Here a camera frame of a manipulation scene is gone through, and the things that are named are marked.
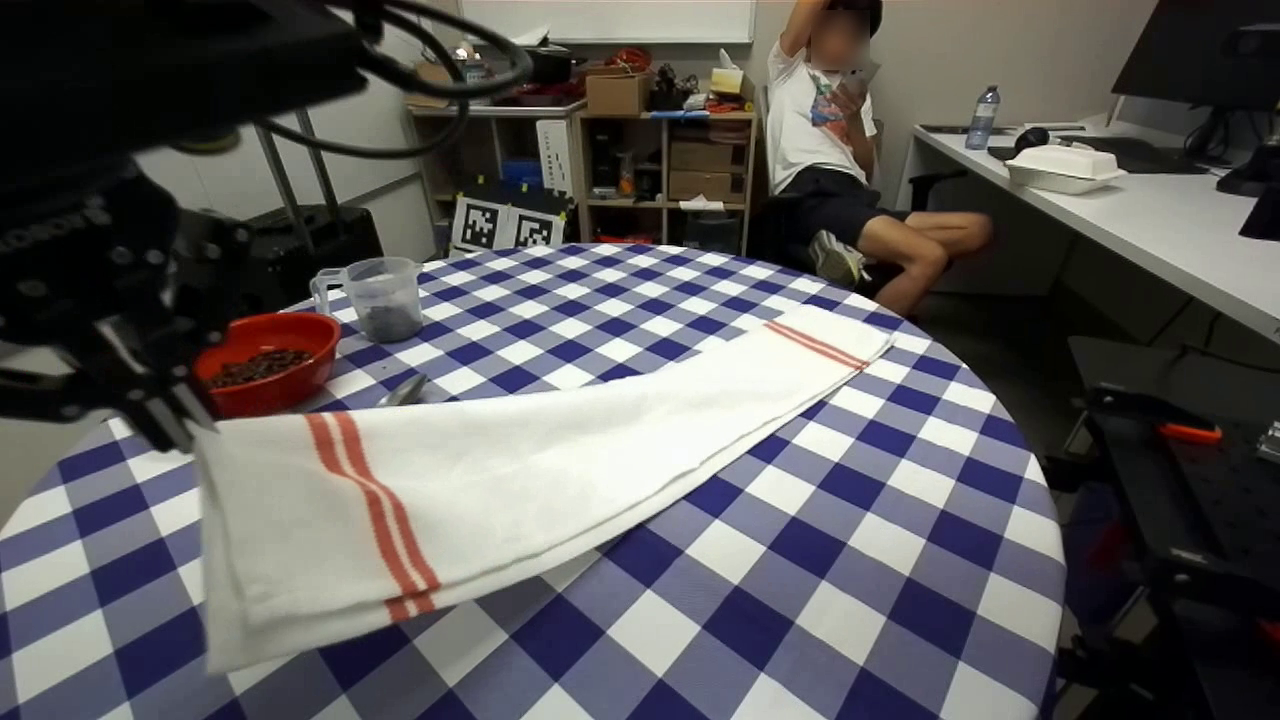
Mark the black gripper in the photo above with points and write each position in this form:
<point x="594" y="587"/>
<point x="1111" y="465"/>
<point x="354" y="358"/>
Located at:
<point x="94" y="267"/>

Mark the white towel with orange stripes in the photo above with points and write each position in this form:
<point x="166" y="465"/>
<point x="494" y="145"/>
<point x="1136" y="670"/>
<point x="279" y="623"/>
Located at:
<point x="533" y="455"/>

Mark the red bowl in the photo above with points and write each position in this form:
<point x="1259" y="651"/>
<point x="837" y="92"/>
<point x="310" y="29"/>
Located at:
<point x="266" y="381"/>

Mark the clear plastic cup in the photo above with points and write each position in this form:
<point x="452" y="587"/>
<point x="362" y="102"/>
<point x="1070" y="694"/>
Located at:
<point x="385" y="302"/>

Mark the black white marker tag board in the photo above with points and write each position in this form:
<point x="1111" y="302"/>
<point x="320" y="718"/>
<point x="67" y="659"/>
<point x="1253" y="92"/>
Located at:
<point x="504" y="224"/>

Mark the wooden storage shelf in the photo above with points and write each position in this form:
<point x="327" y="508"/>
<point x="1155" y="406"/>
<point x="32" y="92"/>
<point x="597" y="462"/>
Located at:
<point x="612" y="166"/>

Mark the small cardboard box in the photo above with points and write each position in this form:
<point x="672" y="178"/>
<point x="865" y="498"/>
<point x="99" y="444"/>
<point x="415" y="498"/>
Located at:
<point x="619" y="91"/>

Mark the large cardboard box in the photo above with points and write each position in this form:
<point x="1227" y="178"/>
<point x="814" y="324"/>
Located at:
<point x="703" y="166"/>

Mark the blue white checkered tablecloth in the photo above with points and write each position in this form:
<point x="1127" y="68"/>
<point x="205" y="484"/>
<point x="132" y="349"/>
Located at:
<point x="746" y="572"/>

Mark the seated person in white shirt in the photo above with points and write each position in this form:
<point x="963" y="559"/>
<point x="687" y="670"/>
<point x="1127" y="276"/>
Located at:
<point x="814" y="132"/>

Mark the clear water bottle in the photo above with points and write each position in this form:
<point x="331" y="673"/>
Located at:
<point x="983" y="123"/>

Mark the white food container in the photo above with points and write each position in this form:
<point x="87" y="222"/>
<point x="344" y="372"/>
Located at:
<point x="1065" y="168"/>

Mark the white desk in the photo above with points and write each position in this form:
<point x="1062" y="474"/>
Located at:
<point x="1160" y="224"/>

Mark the black computer monitor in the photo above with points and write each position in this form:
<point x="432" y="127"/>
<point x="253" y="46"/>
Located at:
<point x="1203" y="52"/>

